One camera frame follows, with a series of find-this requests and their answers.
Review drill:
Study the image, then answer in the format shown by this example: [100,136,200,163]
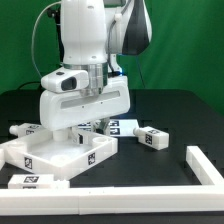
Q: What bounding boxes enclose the white block left edge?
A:
[0,149,5,170]

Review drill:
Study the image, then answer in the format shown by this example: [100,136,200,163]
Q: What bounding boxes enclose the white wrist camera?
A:
[41,67,89,93]

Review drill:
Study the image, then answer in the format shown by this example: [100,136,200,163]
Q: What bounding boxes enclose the white L-shaped obstacle wall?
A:
[0,146,224,216]

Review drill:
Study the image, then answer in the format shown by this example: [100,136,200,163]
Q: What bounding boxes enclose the grey cable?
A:
[31,0,63,80]

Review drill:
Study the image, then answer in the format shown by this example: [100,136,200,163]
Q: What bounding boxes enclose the white sheet with tags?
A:
[78,119,139,137]

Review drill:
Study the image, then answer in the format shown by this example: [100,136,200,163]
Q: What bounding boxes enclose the white square tabletop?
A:
[0,129,118,180]

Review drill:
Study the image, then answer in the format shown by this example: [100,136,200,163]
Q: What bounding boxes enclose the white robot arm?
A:
[40,0,152,141]

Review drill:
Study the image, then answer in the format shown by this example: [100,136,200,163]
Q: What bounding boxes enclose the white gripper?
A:
[40,76,130,145]

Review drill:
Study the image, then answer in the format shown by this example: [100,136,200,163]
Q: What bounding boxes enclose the black camera stand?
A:
[47,7,64,62]

